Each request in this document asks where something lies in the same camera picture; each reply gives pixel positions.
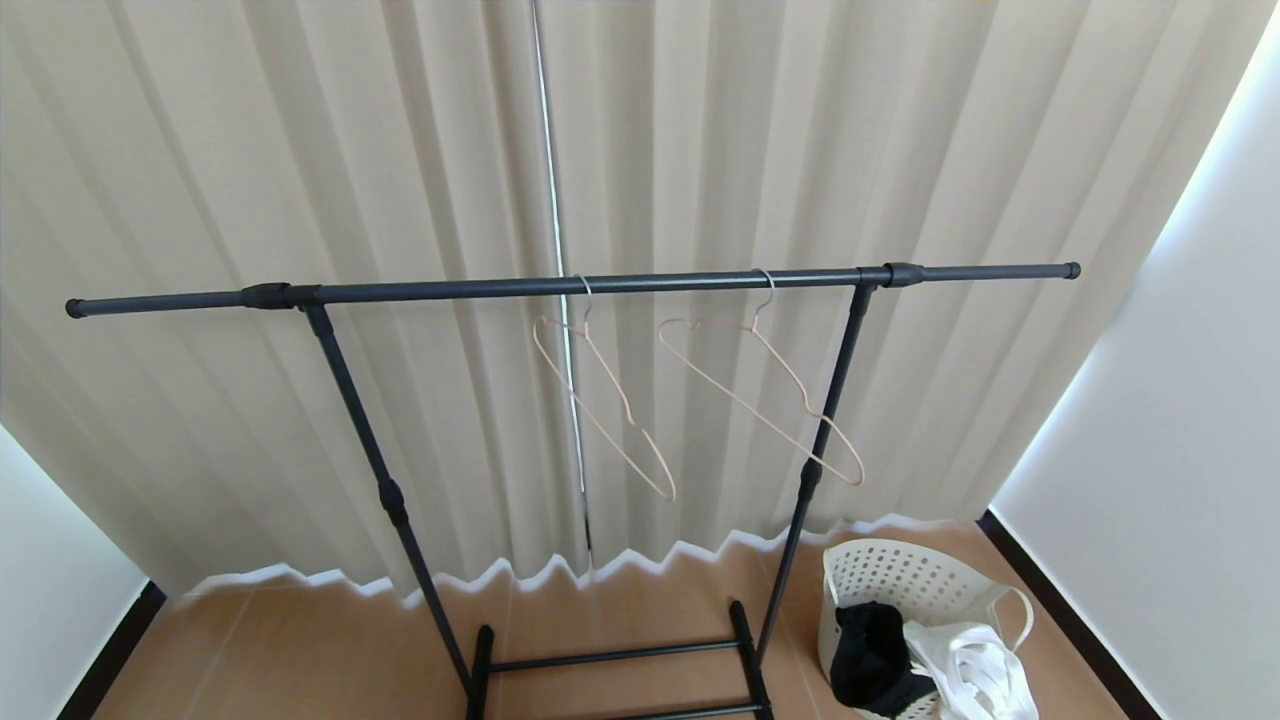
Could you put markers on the black clothes rack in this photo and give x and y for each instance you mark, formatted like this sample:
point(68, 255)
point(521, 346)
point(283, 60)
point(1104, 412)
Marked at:
point(600, 287)

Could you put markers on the white laundry basket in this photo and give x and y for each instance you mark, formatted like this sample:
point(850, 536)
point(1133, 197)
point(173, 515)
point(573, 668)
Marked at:
point(900, 575)

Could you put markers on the white garment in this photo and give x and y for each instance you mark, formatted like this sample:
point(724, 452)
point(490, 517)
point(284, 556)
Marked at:
point(975, 670)

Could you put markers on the black shorts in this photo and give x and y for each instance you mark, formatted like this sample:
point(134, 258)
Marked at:
point(870, 650)

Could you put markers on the beige curtain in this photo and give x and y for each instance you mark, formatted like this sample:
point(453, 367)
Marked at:
point(300, 150)

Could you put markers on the pink clothes hanger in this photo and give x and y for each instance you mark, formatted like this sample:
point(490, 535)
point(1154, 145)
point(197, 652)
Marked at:
point(586, 312)
point(755, 322)

